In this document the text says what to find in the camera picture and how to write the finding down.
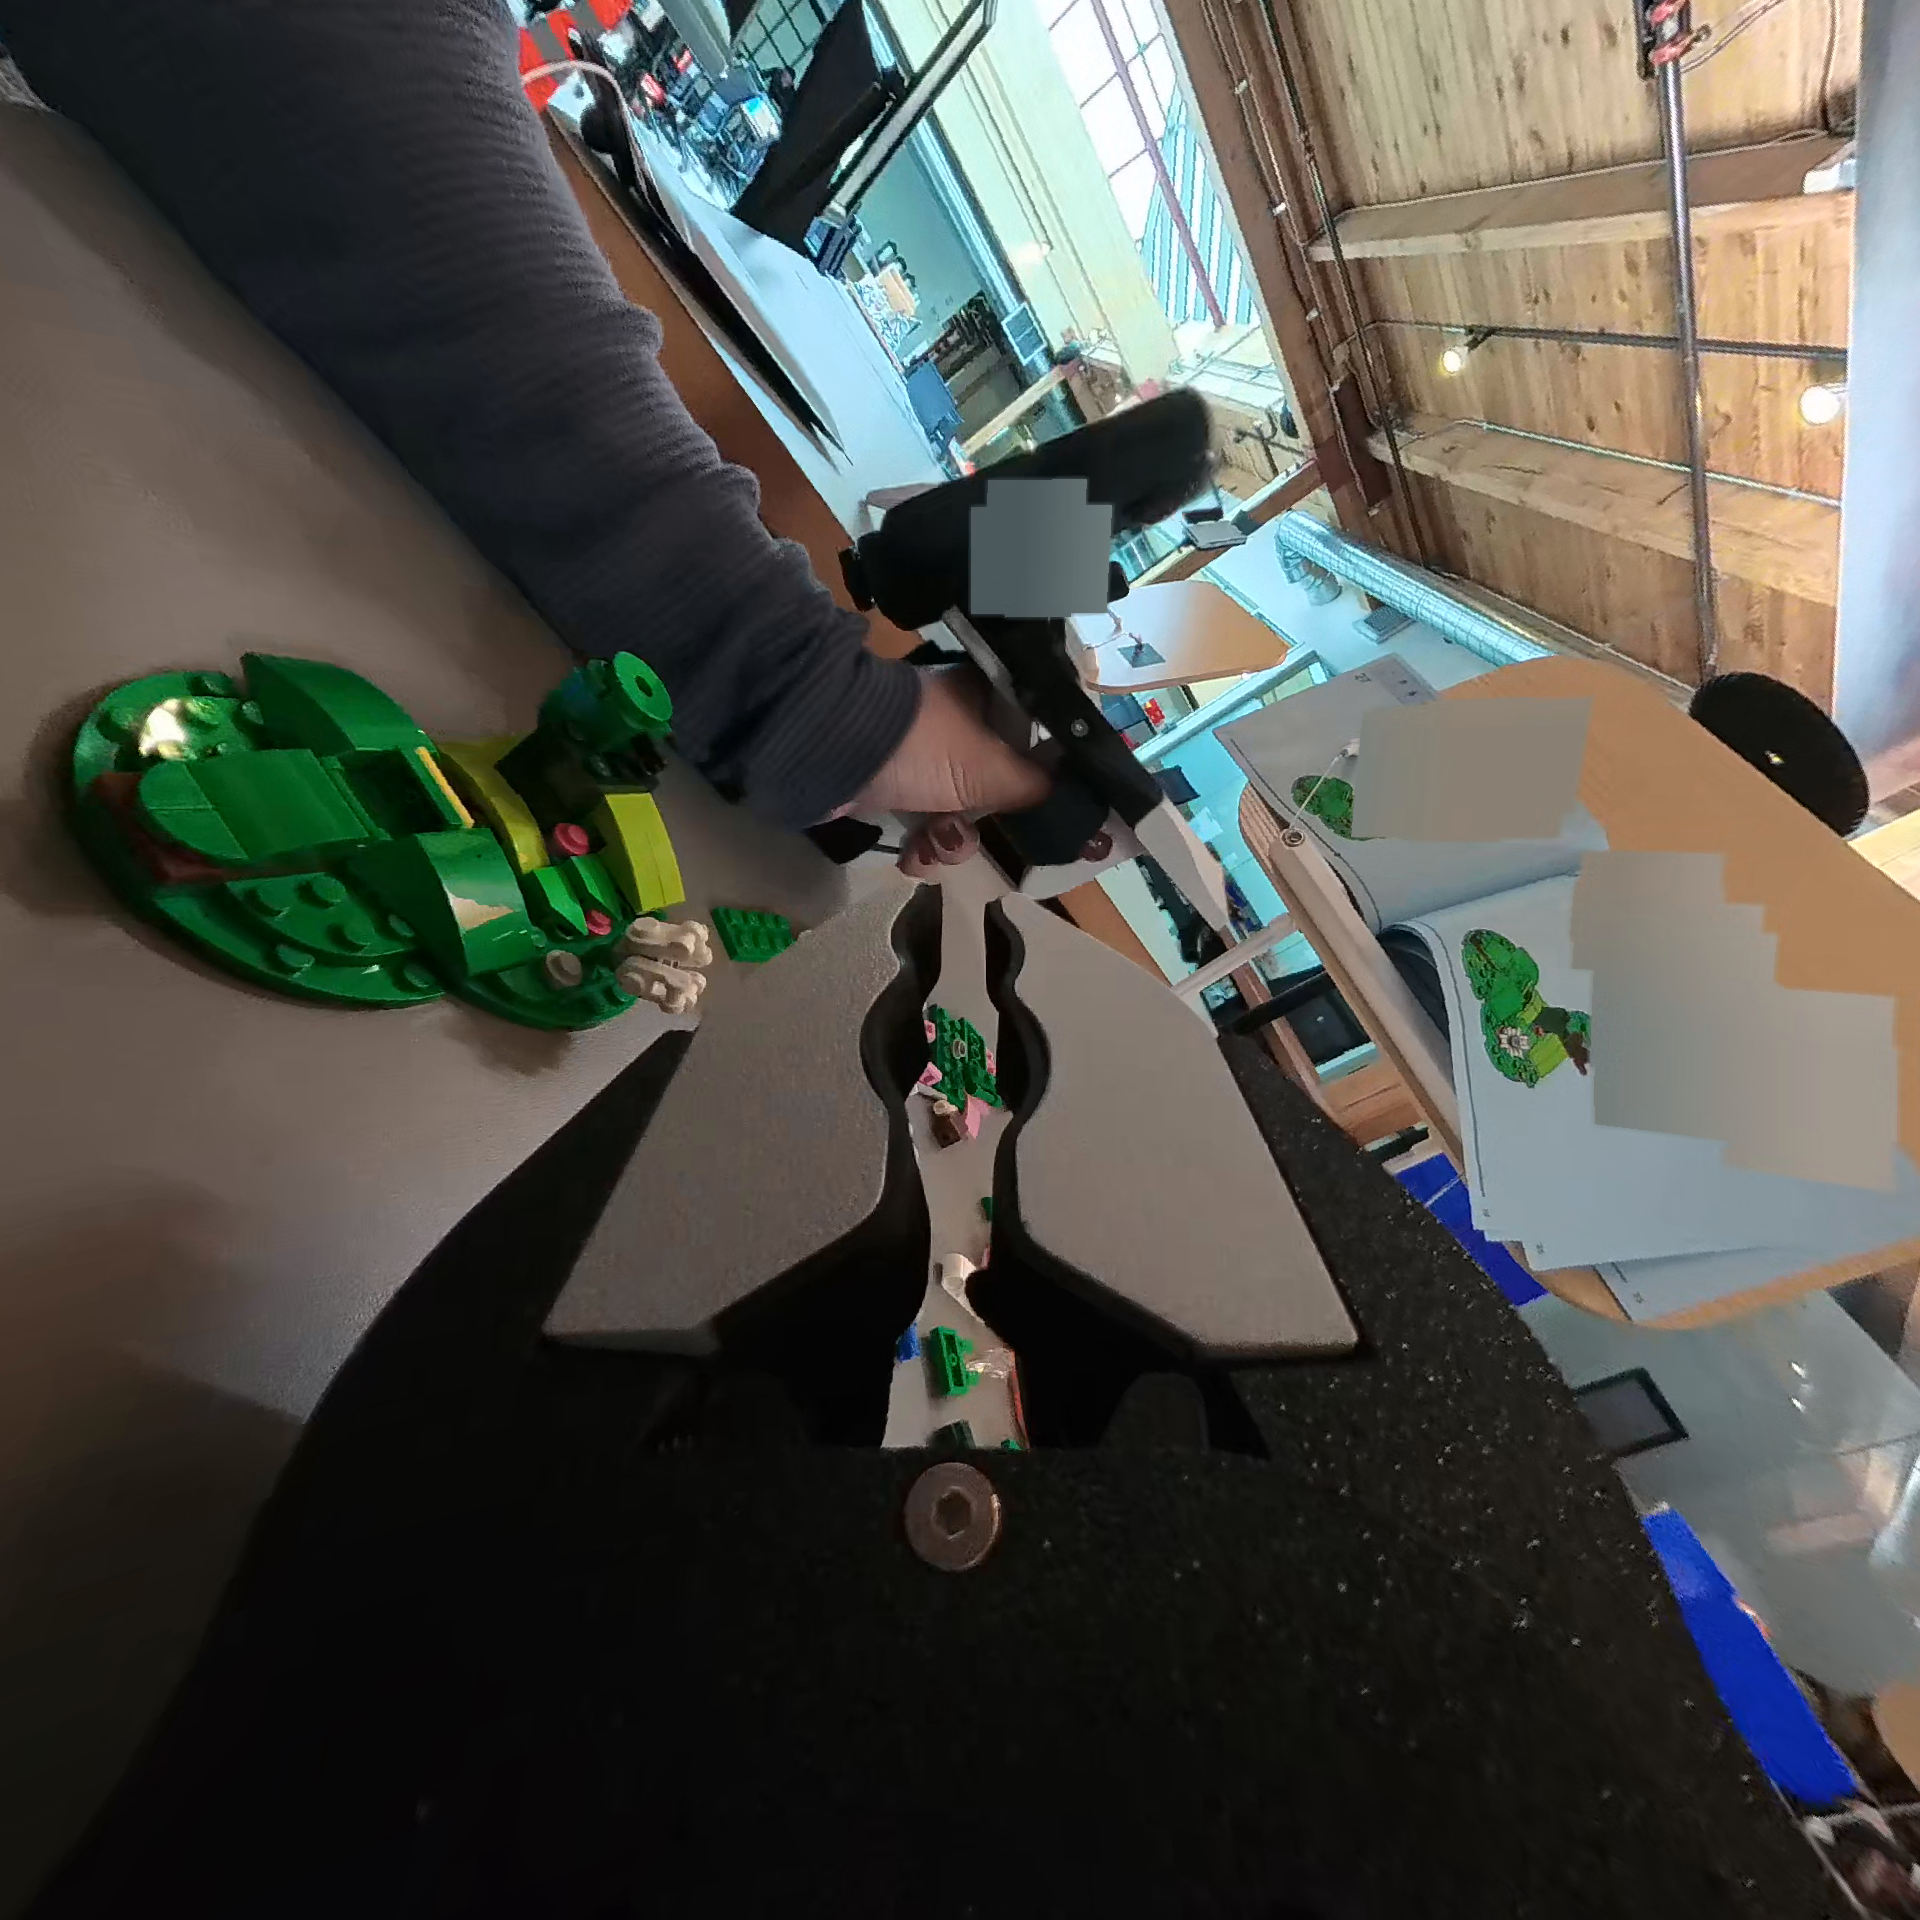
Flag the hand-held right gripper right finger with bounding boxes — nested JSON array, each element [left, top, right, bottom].
[[968, 897, 1360, 1365]]

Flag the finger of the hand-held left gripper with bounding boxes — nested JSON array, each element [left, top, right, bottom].
[[1110, 793, 1249, 938]]

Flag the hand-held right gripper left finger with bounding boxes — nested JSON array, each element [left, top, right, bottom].
[[541, 886, 932, 1365]]

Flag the green lego plant model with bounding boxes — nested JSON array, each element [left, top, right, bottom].
[[70, 653, 695, 1037]]

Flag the person's left forearm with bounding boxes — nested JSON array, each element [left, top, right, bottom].
[[0, 0, 928, 831]]

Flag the pile of loose lego pieces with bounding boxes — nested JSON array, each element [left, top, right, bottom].
[[895, 1001, 1039, 1457]]

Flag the lego instruction booklet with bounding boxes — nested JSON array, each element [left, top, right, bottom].
[[1214, 659, 1920, 1273]]

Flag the person's left hand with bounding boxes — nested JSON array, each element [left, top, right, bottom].
[[834, 661, 1051, 872]]

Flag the round wooden side table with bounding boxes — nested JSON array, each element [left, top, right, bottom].
[[1069, 576, 1294, 698]]

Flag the black display panel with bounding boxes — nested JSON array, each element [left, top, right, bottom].
[[722, 0, 997, 258]]

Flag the blue box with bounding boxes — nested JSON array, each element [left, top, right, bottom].
[[1635, 1509, 1861, 1815]]

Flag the silver ventilation duct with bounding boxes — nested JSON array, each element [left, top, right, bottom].
[[1275, 511, 1552, 661]]

